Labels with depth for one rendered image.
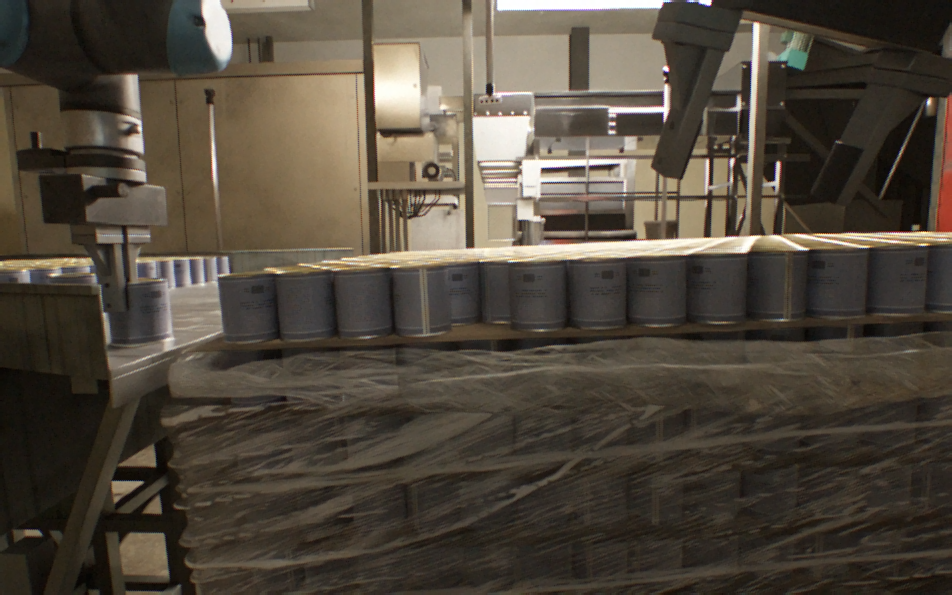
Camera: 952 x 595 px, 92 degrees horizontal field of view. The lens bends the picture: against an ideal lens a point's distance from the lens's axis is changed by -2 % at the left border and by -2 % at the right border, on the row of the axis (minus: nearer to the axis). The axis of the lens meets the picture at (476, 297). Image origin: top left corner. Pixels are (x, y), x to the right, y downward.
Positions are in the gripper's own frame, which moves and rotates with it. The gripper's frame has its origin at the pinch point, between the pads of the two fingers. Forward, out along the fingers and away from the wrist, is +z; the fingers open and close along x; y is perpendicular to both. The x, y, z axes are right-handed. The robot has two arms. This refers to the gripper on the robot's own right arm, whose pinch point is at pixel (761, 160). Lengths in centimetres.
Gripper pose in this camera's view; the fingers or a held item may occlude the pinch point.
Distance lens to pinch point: 40.0
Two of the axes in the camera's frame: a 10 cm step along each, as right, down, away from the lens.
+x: 9.9, 1.0, 1.3
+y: 0.6, 5.0, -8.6
